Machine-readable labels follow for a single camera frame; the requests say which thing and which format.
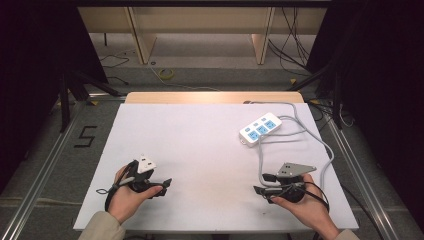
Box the beige wooden desk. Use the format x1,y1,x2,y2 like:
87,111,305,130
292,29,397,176
77,6,328,66

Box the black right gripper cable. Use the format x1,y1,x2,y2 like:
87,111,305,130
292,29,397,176
293,181,331,214

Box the bundle of black hanging cables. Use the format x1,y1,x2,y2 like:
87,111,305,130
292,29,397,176
267,7,316,74

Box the long black floor cable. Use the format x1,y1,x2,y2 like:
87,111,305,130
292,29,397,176
339,181,387,240

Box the person's right hand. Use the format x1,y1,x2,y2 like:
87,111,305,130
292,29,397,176
271,173,341,240

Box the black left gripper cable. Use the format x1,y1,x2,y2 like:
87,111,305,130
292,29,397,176
95,159,139,213

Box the aluminium floor rail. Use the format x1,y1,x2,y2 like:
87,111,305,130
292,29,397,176
326,116,403,240
0,99,88,240

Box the grey power strip cable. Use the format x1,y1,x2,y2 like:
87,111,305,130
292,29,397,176
244,100,336,192

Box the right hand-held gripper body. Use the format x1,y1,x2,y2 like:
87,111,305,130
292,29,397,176
275,161,318,204

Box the white table board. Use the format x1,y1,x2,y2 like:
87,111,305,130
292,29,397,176
72,102,360,233

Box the yellow tape roll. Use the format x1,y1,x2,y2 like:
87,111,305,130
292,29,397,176
158,67,175,81

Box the white power strip blue sockets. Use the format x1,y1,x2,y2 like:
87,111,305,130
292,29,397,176
238,111,283,148

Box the person's left hand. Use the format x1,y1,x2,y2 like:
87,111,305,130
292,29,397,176
106,165,165,225

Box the black tape floor mark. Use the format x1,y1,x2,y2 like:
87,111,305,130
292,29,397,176
73,125,99,149

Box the thin black floor cable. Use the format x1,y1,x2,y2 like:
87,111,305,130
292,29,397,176
99,54,131,86

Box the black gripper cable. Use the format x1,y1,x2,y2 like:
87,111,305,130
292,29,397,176
95,159,139,213
293,181,331,214

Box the wooden table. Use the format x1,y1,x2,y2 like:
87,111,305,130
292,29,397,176
124,91,305,105

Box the black curtain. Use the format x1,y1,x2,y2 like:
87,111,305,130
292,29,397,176
0,0,110,196
305,0,424,233

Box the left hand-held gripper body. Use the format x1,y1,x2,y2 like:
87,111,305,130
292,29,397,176
125,154,158,194

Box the black metal stand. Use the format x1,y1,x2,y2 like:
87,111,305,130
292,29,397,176
287,61,345,130
57,68,123,134

